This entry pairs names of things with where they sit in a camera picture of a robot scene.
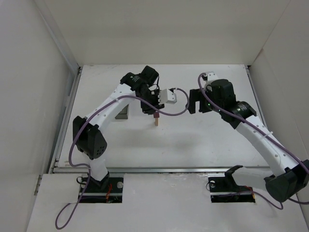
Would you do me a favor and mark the dark red cube block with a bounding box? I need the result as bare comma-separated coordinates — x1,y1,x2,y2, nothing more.
154,112,160,118

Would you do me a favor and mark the natural long wood block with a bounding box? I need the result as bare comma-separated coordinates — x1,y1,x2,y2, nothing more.
154,118,159,126

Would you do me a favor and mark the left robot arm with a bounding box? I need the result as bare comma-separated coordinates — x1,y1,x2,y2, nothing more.
73,66,164,190

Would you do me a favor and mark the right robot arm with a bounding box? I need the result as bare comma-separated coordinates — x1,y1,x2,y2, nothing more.
188,73,309,203

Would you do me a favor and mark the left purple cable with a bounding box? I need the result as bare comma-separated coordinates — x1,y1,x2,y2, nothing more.
55,88,190,229

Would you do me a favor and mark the purple cable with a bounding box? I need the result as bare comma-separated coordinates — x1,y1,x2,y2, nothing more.
55,88,190,229
197,72,309,210

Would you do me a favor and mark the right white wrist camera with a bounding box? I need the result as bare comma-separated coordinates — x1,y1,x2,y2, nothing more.
202,71,219,84

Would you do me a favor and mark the aluminium front rail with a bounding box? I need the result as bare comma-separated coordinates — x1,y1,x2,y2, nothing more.
50,167,230,174

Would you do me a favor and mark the aluminium left rail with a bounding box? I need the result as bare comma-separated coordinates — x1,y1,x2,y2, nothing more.
44,67,83,174

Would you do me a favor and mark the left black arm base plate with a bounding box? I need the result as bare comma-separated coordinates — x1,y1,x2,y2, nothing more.
76,176,124,203

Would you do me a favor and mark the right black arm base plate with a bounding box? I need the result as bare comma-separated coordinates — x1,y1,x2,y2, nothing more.
208,176,255,203

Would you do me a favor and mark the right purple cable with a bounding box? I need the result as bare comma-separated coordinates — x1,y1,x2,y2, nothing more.
197,72,309,210

